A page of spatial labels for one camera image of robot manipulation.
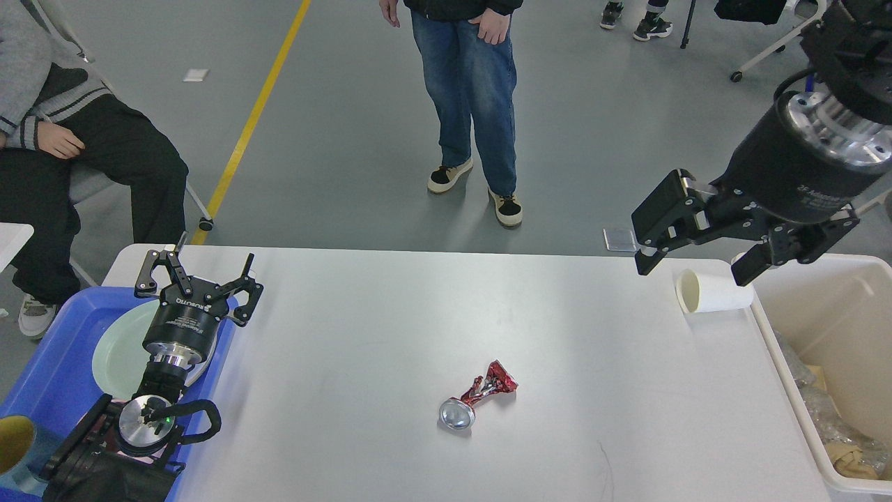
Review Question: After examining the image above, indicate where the person in blue jeans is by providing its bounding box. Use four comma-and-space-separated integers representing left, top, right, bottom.
406, 1, 523, 227

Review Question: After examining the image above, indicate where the white floor tag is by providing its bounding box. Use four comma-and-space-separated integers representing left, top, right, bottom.
182, 68, 209, 83

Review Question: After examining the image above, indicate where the white office chair left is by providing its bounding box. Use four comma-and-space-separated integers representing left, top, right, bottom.
28, 0, 214, 288

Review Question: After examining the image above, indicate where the dark blue mug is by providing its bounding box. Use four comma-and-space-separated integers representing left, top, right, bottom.
1, 414, 63, 496

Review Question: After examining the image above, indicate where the seated person at left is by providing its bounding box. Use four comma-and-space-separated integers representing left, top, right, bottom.
1, 1, 188, 339

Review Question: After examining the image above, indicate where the clear floor plate left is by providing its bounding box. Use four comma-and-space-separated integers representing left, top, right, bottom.
603, 228, 638, 253

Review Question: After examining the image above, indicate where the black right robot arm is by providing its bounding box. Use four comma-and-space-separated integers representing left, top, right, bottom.
631, 1, 891, 286

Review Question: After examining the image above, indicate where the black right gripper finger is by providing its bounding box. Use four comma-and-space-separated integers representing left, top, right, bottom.
732, 206, 861, 286
631, 169, 729, 275

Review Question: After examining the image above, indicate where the white office chair right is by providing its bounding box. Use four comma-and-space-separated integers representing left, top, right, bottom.
728, 1, 829, 83

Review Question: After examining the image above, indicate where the white office chair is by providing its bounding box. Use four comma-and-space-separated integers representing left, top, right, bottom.
28, 0, 214, 288
728, 1, 829, 83

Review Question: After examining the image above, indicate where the person in dark jeans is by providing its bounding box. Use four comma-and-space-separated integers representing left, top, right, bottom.
599, 0, 674, 41

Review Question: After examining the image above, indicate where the green plate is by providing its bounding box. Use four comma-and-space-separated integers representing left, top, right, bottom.
91, 301, 217, 400

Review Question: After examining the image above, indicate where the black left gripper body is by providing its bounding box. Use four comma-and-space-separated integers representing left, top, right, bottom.
143, 296, 226, 367

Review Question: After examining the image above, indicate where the aluminium foil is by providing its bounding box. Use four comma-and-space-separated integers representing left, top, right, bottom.
774, 331, 890, 479

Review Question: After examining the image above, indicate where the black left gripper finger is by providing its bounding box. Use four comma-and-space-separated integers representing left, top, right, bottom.
204, 254, 264, 328
133, 231, 193, 302

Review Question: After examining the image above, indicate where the beige paper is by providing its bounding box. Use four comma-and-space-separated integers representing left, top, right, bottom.
827, 443, 879, 480

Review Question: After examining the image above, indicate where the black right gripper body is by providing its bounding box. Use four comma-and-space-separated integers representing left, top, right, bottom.
711, 91, 890, 241

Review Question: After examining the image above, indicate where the white paper cup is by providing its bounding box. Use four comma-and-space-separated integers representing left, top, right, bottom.
675, 269, 755, 314

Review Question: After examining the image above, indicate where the crushed red can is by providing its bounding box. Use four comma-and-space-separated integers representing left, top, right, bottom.
438, 360, 519, 432

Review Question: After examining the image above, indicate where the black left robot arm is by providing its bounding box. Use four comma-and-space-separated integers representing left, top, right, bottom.
40, 244, 263, 501

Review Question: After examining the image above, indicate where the white plastic bin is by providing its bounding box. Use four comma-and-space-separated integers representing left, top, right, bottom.
752, 254, 891, 500

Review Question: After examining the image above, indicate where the blue plastic tray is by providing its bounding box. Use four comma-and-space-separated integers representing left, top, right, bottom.
2, 288, 236, 501

